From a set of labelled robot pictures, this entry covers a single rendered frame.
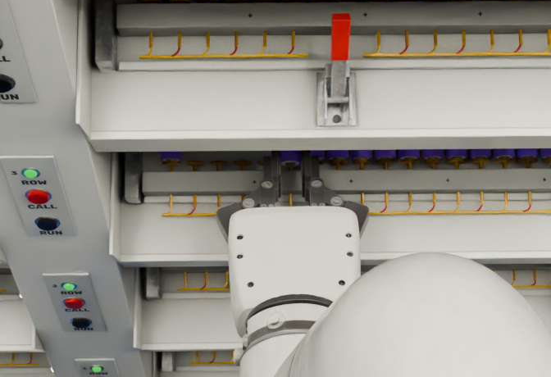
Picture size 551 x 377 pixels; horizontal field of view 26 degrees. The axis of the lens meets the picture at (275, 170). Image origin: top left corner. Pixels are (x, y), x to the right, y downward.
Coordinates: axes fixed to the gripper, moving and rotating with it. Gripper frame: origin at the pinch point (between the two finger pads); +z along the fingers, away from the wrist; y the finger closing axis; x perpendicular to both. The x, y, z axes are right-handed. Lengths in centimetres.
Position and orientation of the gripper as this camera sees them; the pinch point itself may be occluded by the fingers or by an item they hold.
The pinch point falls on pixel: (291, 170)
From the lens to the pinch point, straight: 97.8
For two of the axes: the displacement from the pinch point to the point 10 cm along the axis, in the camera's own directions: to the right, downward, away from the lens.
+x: -0.1, -6.6, -7.5
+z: -0.2, -7.5, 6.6
